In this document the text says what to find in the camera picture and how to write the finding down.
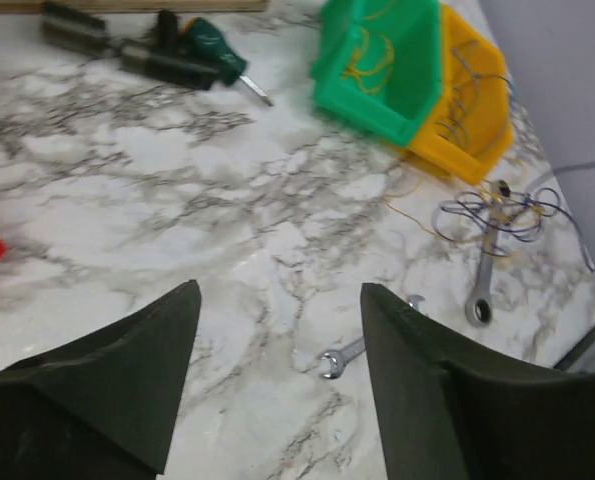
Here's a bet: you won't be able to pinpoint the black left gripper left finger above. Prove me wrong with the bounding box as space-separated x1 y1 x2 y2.
0 280 201 479

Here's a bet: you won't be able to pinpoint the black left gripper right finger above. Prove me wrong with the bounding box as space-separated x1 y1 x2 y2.
360 283 595 479

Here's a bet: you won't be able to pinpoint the coloured wire bundle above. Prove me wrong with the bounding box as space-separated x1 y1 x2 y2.
384 154 595 274

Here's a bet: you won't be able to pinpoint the blue wires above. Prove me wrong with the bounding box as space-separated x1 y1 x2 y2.
436 39 516 151

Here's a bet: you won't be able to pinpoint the silver ratchet wrench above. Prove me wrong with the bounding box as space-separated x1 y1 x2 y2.
464 180 509 327

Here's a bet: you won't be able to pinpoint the silver open-end wrench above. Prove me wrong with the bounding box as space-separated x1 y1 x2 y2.
318 294 427 381

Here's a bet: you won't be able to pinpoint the yellow plastic bin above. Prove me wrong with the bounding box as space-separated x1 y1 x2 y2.
407 5 513 185

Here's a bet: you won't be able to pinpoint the green plastic bin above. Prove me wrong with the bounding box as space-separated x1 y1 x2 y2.
311 0 442 146

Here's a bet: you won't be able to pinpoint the small black cylinder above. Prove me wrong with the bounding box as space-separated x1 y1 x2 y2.
40 1 110 57

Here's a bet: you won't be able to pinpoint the wooden board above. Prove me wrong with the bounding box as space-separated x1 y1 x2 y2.
0 0 269 14

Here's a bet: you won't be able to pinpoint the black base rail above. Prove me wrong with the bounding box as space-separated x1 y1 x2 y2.
556 312 595 374

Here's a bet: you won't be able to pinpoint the black cylindrical tool handle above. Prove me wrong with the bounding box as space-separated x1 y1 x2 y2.
118 40 219 91

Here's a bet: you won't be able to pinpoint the green handled screwdriver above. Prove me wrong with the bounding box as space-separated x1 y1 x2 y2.
180 17 274 107

